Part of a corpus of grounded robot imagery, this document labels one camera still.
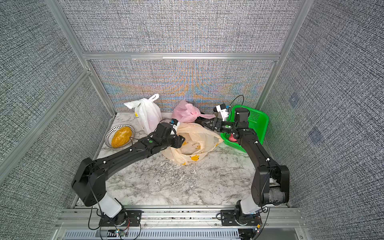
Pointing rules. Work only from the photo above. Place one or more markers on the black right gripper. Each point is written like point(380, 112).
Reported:
point(218, 125)

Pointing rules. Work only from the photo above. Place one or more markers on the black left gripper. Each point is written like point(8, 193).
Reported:
point(179, 141)

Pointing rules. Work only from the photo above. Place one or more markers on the beige plastic bag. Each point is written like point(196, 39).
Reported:
point(198, 143)

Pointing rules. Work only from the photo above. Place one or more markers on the pink plastic bag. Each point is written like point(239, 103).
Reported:
point(187, 113)

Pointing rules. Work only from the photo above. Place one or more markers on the pink red apple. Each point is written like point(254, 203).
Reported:
point(232, 139)

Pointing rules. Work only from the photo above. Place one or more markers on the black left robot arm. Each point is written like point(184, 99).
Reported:
point(90, 179)

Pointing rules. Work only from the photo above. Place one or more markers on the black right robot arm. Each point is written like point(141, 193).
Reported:
point(271, 183)

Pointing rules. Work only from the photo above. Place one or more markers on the white plastic bag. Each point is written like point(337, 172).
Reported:
point(147, 112)

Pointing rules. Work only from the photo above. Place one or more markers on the green plastic basket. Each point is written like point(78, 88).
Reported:
point(258, 121)

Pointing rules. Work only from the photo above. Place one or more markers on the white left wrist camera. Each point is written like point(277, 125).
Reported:
point(175, 123)

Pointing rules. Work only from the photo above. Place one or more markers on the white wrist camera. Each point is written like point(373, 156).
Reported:
point(223, 110)
point(175, 123)

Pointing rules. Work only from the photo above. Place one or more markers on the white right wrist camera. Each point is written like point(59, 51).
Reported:
point(223, 110)

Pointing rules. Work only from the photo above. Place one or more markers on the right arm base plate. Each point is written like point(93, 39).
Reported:
point(238, 218)

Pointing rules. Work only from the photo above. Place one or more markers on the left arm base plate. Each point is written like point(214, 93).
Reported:
point(123, 219)

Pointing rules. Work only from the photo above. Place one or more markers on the aluminium front rail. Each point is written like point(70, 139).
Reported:
point(156, 217)

